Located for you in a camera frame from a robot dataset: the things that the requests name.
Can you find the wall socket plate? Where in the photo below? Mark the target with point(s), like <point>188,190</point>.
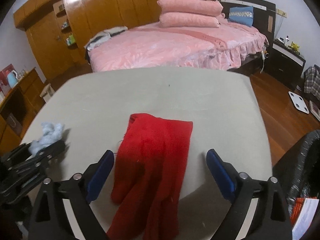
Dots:
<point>281,13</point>

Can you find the blue cushion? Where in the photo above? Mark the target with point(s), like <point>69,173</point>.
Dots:
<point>241,15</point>

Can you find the book on floor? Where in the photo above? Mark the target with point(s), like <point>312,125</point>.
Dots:
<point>314,110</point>

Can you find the white bathroom scale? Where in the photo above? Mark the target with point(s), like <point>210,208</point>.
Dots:
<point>298,102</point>

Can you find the black headboard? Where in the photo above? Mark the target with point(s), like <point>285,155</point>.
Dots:
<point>264,14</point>

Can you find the wooden wardrobe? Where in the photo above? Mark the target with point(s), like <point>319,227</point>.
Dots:
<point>57,30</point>

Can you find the red box on cabinet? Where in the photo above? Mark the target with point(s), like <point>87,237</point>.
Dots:
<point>5,88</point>

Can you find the blue plastic bag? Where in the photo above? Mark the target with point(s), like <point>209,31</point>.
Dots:
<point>51,133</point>

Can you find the white blue cardboard box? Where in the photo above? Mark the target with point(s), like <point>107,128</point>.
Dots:
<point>305,218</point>

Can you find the blue electric kettle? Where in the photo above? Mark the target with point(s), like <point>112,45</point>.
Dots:
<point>12,78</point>

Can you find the white lotion bottle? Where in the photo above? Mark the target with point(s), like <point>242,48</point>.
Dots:
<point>287,41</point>

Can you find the small white stool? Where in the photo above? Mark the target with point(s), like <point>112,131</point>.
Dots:
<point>47,92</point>

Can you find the clothes pile on bed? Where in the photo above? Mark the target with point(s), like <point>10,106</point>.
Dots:
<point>102,37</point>

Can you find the red knit glove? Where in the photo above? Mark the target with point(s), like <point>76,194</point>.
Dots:
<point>148,176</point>

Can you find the black nightstand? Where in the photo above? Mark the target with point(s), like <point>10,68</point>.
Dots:
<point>285,65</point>

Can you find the plaid shirt on chair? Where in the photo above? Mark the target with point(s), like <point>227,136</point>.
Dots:
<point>312,81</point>

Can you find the orange foam net sleeve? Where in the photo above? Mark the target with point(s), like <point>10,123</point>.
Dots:
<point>296,210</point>

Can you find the lower pink pillow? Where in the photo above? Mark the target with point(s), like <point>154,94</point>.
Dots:
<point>183,19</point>

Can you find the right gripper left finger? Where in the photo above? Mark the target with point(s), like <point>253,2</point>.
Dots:
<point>49,217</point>

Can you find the black trash bin with liner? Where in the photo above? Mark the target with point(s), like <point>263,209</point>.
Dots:
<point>298,170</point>

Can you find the yellow plush toy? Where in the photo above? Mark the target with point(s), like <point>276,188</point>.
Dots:
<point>294,47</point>

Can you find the bed with pink cover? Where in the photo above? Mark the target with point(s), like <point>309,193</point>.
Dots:
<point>223,48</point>

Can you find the wooden side cabinet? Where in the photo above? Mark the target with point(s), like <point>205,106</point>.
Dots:
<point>19,109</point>

